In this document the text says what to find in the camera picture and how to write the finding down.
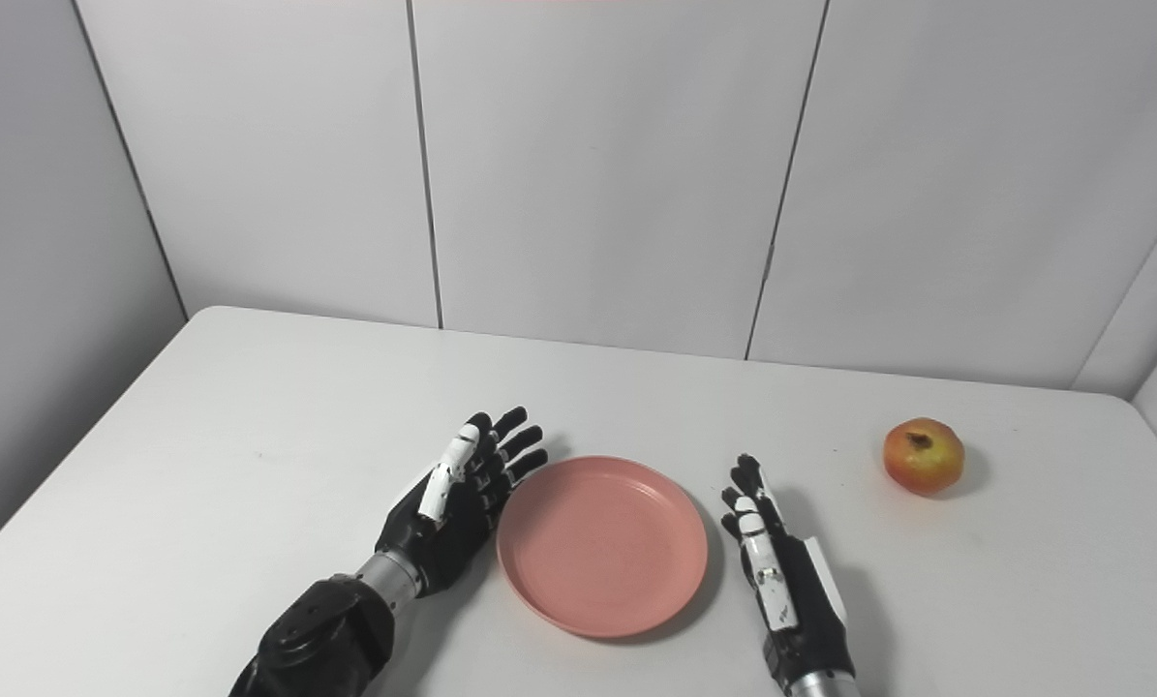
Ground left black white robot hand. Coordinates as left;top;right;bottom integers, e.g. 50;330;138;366
375;407;549;598

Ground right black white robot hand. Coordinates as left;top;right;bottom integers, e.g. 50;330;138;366
720;453;857;694

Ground red yellow pomegranate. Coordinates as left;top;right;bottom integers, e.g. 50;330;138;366
882;417;966;498

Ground pink round plate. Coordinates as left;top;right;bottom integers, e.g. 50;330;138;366
497;456;710;640

